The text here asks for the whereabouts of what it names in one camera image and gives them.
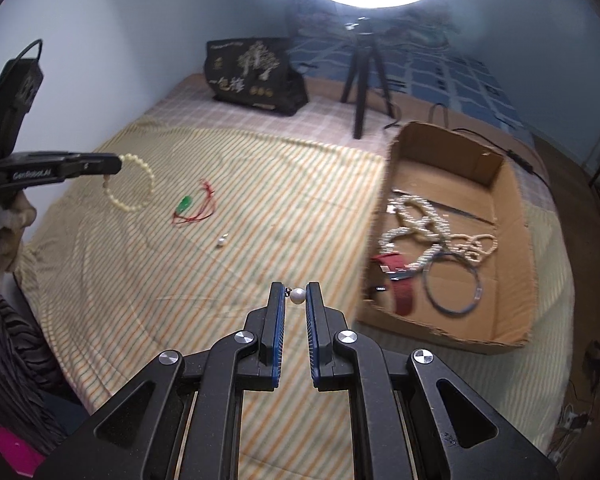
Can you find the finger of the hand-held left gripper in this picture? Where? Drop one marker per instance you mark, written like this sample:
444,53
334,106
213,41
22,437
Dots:
100,164

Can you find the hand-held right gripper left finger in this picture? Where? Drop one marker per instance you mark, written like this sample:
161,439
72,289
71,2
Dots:
279,330

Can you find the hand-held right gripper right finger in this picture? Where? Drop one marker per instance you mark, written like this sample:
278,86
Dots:
312,330

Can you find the pearl earring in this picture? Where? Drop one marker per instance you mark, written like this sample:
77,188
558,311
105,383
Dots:
221,243
296,296

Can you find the thin dark bangle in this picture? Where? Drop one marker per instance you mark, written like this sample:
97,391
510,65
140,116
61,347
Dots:
425,285

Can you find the cardboard box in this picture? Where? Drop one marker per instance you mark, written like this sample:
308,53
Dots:
510,285

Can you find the person's left hand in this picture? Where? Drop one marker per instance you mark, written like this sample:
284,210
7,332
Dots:
5,230

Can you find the pink checked blanket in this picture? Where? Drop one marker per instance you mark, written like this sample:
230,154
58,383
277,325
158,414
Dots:
190,105

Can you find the yellow striped bedsheet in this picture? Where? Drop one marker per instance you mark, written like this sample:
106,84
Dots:
180,285

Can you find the black printed bag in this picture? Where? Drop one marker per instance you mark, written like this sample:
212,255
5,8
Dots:
250,85

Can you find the dark striped clothing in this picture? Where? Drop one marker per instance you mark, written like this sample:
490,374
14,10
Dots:
20,360

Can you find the black tripod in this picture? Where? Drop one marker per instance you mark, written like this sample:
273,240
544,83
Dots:
362,85

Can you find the pink flat object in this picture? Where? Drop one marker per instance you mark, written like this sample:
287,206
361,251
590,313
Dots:
2,447

